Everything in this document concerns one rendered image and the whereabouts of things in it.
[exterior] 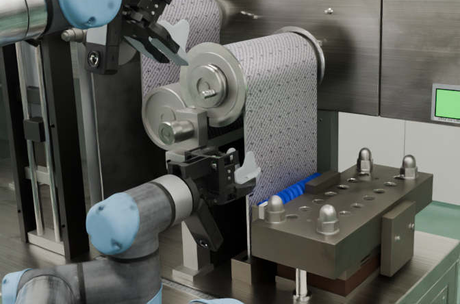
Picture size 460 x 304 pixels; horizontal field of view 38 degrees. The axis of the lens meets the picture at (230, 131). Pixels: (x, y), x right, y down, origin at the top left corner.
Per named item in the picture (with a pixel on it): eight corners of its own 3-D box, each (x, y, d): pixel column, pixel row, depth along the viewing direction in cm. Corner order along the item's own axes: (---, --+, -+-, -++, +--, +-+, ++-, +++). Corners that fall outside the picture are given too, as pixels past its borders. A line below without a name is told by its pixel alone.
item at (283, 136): (246, 213, 119) (243, 112, 114) (314, 177, 137) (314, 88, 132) (248, 214, 119) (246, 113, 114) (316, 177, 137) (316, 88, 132)
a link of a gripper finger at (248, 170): (272, 145, 116) (239, 159, 109) (272, 178, 118) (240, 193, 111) (257, 142, 118) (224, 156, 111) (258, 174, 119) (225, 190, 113)
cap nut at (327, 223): (312, 232, 108) (311, 206, 107) (323, 224, 111) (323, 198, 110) (332, 237, 106) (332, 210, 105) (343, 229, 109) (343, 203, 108)
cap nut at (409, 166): (395, 177, 132) (396, 155, 131) (403, 172, 135) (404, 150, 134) (413, 180, 130) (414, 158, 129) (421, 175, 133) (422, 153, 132)
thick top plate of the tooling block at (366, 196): (251, 255, 114) (250, 222, 113) (360, 187, 145) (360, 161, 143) (334, 280, 105) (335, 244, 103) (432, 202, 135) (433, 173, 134)
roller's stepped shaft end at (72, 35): (58, 44, 122) (56, 27, 121) (84, 40, 126) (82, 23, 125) (70, 45, 120) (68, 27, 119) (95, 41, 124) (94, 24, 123)
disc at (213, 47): (181, 122, 122) (176, 40, 118) (183, 121, 122) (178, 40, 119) (247, 131, 113) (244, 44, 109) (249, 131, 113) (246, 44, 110)
